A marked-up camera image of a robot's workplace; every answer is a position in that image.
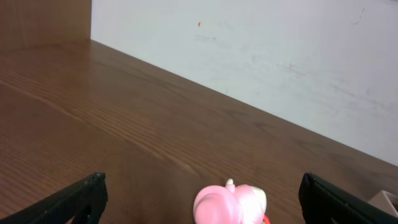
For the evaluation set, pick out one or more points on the white cardboard box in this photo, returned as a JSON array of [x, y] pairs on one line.
[[385, 201]]

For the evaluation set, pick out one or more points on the pink white figurine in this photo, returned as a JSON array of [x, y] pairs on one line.
[[231, 204]]

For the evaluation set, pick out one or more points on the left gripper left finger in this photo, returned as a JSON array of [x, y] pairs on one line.
[[81, 202]]

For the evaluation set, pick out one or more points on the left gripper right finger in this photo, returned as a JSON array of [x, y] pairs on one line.
[[323, 202]]

